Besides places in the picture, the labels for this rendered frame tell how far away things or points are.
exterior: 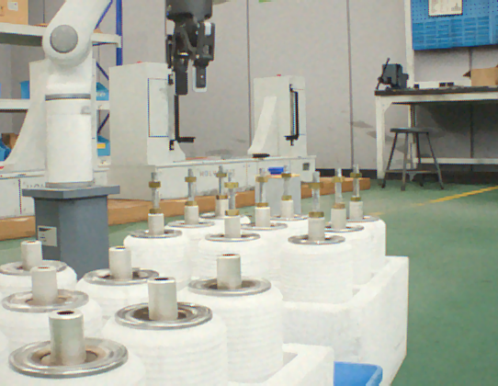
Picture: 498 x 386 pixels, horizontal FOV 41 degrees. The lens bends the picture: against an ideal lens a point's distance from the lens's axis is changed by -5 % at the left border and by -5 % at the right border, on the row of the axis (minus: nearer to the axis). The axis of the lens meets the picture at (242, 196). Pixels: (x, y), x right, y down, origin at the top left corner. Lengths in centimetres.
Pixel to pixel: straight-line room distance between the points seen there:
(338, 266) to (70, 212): 61
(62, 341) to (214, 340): 13
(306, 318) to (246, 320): 27
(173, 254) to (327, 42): 592
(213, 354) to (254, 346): 10
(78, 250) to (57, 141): 21
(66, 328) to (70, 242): 92
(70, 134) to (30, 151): 195
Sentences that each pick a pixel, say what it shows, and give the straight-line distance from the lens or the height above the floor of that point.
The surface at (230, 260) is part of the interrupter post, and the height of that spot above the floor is 28.
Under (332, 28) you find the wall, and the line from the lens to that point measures 681.
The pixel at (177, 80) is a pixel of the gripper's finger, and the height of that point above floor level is 48.
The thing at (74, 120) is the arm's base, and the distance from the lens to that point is 136.
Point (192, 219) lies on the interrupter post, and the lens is 111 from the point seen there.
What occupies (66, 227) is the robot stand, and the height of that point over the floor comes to 23.
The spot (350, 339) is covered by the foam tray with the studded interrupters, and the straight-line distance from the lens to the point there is 86.
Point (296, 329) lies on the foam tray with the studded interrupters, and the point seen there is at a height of 15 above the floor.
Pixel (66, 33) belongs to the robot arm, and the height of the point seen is 60.
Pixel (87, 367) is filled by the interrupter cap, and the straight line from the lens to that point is 42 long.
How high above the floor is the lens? 38
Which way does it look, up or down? 5 degrees down
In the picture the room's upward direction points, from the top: 1 degrees counter-clockwise
